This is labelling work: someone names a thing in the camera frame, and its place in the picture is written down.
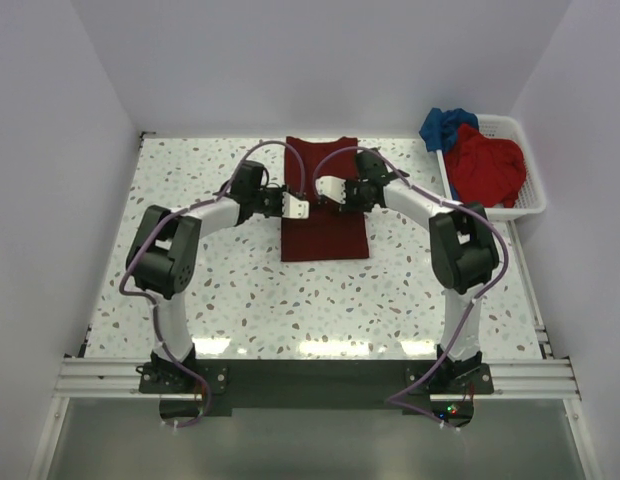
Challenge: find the dark red t shirt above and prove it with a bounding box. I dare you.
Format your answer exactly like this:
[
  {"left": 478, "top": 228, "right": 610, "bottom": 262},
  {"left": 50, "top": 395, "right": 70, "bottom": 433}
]
[{"left": 281, "top": 136, "right": 369, "bottom": 262}]

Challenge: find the aluminium frame rail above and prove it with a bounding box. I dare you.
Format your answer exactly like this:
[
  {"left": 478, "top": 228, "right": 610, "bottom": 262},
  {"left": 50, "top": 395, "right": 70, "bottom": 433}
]
[{"left": 55, "top": 323, "right": 581, "bottom": 400}]

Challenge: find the white plastic basket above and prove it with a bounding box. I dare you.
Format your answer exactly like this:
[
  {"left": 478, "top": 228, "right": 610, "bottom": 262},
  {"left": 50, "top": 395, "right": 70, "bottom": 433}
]
[{"left": 436, "top": 114, "right": 547, "bottom": 222}]

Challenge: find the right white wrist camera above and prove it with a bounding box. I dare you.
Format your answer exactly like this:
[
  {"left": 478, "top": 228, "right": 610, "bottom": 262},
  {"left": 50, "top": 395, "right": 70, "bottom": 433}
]
[{"left": 315, "top": 176, "right": 346, "bottom": 204}]

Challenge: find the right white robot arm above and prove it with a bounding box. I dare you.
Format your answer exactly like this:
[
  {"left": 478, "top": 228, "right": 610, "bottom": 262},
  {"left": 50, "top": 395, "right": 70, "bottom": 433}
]
[{"left": 337, "top": 150, "right": 499, "bottom": 394}]

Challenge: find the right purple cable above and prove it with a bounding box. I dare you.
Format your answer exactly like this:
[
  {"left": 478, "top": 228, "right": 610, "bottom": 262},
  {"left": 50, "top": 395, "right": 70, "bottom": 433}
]
[{"left": 312, "top": 145, "right": 512, "bottom": 480}]

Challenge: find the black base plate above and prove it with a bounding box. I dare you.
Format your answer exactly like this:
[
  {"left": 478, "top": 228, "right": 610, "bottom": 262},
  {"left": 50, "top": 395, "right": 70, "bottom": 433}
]
[{"left": 138, "top": 357, "right": 496, "bottom": 419}]

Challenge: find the blue t shirt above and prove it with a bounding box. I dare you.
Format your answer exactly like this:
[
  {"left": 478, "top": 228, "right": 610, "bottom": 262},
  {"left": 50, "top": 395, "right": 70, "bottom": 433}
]
[{"left": 419, "top": 108, "right": 479, "bottom": 153}]

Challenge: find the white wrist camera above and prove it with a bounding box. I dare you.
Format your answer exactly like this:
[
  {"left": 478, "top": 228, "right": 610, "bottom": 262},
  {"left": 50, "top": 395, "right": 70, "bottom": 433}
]
[
  {"left": 281, "top": 192, "right": 310, "bottom": 220},
  {"left": 315, "top": 176, "right": 346, "bottom": 204}
]

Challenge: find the bright red t shirt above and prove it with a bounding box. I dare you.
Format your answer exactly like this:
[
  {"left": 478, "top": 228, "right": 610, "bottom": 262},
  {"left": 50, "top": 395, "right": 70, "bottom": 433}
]
[{"left": 444, "top": 125, "right": 527, "bottom": 208}]

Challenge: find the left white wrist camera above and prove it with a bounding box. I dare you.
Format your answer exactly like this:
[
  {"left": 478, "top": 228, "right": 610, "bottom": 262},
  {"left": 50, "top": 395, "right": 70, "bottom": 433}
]
[{"left": 281, "top": 192, "right": 310, "bottom": 220}]

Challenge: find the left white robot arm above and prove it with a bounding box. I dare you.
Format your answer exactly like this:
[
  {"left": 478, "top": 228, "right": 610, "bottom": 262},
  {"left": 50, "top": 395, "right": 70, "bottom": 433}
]
[{"left": 119, "top": 161, "right": 308, "bottom": 395}]

